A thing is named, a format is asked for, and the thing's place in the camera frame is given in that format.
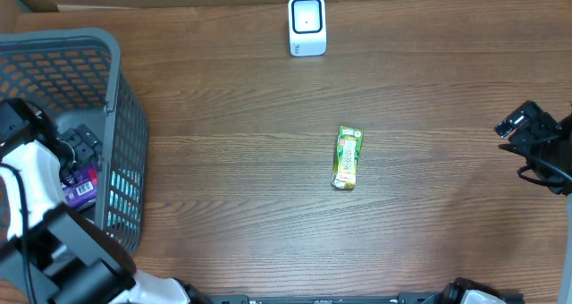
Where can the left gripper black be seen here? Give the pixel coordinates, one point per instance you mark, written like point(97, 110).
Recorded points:
point(88, 142)

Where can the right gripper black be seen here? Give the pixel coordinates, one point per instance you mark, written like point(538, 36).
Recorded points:
point(536, 123)

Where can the purple sanitary pad pack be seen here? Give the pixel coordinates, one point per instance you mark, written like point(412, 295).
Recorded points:
point(80, 188)

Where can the green drink carton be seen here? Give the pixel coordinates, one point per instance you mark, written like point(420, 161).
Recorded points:
point(345, 161)

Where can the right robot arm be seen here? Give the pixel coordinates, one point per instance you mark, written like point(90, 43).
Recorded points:
point(554, 175)

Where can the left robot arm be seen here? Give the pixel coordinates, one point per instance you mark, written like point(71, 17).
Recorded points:
point(53, 253)

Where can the grey plastic shopping basket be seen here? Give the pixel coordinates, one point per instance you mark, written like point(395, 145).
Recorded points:
point(75, 76)

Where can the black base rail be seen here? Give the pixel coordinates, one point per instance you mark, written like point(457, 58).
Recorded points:
point(468, 297)

